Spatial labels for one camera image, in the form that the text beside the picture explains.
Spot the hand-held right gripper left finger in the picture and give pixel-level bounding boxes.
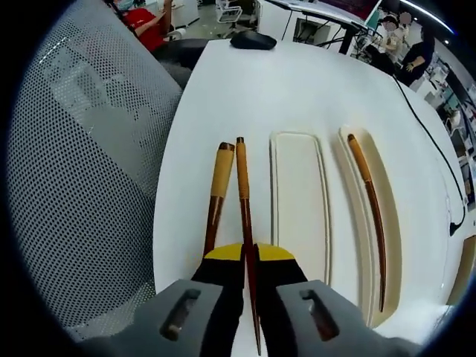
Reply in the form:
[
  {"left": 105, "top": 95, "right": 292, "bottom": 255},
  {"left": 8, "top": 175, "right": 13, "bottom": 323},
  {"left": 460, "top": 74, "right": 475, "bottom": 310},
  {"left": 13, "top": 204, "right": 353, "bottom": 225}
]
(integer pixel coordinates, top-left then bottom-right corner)
[{"left": 128, "top": 242, "right": 248, "bottom": 357}]

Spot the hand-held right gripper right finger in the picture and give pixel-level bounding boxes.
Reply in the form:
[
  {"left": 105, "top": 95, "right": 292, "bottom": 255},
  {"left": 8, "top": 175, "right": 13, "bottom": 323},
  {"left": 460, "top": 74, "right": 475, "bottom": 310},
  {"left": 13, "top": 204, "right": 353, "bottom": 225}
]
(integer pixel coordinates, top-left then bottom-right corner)
[{"left": 254, "top": 243, "right": 377, "bottom": 357}]

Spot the beige cutlery case lid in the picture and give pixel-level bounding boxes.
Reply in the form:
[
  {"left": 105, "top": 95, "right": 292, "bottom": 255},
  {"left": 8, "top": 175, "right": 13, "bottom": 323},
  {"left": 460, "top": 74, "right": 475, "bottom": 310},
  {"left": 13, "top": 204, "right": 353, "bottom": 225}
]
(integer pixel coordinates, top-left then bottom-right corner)
[{"left": 268, "top": 129, "right": 332, "bottom": 287}]

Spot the beige cutlery case base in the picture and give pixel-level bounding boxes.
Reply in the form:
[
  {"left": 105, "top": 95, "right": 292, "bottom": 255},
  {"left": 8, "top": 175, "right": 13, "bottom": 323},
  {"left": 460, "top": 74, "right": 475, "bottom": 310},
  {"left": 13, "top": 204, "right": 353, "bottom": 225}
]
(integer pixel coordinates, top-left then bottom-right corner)
[{"left": 337, "top": 126, "right": 405, "bottom": 329}]

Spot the wooden chopstick utensil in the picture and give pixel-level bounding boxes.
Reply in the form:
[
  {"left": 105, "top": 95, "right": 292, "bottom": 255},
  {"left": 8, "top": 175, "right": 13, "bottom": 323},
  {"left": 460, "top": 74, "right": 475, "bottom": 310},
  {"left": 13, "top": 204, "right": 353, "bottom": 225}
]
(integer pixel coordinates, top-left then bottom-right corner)
[
  {"left": 234, "top": 136, "right": 263, "bottom": 356},
  {"left": 347, "top": 133, "right": 387, "bottom": 313}
]

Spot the cardboard box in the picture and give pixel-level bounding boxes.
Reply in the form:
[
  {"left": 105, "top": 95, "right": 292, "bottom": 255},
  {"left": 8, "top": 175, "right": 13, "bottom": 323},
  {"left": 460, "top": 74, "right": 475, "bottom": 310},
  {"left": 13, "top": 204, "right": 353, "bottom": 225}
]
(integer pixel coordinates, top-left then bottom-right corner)
[{"left": 447, "top": 234, "right": 476, "bottom": 306}]

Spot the grey mesh chair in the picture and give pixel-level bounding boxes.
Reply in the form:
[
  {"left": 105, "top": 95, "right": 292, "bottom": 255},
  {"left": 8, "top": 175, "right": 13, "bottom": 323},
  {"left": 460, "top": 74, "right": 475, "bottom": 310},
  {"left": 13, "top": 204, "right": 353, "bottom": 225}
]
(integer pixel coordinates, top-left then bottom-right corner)
[{"left": 5, "top": 0, "right": 194, "bottom": 343}]

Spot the black computer mouse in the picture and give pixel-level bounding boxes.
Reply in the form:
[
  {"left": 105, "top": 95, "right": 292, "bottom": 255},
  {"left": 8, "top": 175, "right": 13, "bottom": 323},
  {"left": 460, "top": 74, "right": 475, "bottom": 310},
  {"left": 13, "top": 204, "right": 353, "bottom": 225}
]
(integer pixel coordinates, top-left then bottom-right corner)
[{"left": 229, "top": 30, "right": 277, "bottom": 50}]

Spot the white standing desk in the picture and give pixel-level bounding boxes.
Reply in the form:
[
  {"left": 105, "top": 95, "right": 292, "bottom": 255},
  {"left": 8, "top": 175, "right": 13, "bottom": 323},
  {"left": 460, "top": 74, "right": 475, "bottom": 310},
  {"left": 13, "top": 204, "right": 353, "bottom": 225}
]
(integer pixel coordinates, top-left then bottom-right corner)
[{"left": 256, "top": 0, "right": 373, "bottom": 49}]

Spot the black power cable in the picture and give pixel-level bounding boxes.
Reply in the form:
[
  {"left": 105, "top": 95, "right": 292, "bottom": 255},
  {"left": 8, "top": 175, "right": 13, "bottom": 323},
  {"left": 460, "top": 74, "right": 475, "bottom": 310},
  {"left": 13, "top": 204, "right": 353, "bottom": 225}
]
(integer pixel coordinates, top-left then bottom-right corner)
[{"left": 390, "top": 68, "right": 468, "bottom": 236}]

